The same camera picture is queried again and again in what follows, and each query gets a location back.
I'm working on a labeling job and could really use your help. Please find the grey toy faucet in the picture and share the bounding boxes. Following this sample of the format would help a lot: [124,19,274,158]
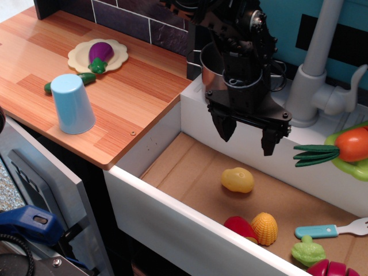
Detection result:
[285,0,367,128]

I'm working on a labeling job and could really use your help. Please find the yellow toy corn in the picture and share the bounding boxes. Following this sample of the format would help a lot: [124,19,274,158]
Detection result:
[251,212,278,246]

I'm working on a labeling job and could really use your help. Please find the green plastic plate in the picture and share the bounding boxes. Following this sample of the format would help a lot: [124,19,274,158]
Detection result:
[324,121,367,182]

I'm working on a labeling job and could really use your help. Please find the green toy cucumber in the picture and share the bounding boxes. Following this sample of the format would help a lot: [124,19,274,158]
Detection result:
[44,72,97,94]

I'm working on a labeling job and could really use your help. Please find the grey oven door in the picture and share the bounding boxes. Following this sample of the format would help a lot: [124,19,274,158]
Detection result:
[1,117,113,275]

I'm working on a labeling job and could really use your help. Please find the purple toy eggplant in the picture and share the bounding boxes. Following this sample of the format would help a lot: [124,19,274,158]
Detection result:
[88,42,114,74]

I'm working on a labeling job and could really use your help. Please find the silver metal pot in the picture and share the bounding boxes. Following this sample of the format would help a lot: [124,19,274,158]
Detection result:
[186,43,287,92]

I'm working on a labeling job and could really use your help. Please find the red toy fruit slices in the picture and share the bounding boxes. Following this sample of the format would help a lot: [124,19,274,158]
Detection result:
[306,259,359,276]

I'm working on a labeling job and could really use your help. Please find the black cable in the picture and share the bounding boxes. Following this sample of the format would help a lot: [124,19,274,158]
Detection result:
[0,233,35,276]

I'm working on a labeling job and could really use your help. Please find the yellow toy potato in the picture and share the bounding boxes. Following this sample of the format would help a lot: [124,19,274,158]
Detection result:
[221,167,255,193]

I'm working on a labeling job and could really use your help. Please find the toy fork blue handle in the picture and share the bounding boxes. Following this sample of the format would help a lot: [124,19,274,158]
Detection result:
[294,217,367,239]

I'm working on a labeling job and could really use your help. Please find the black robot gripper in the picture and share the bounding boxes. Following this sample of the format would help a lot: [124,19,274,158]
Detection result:
[205,53,292,156]

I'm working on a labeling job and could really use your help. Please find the light blue plastic cup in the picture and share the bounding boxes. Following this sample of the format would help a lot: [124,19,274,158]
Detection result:
[51,74,96,135]

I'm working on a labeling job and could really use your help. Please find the orange toy carrot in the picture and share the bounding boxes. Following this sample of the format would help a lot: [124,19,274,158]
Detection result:
[293,126,367,167]

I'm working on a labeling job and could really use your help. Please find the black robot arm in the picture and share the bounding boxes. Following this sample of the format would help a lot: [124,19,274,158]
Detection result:
[161,1,292,156]

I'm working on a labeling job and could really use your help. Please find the red toy pepper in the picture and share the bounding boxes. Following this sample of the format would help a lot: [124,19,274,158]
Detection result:
[224,216,259,244]

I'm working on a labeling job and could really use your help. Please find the blue clamp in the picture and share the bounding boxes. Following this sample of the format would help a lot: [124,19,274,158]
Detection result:
[1,205,64,246]

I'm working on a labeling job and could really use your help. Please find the white toy sink basin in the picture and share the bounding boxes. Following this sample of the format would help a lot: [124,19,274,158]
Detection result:
[105,78,367,275]

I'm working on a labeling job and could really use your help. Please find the green toy lettuce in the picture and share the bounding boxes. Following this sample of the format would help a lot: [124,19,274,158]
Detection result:
[291,235,326,267]

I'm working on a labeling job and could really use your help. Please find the cream scalloped plate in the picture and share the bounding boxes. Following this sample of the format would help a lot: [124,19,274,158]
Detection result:
[68,39,128,74]

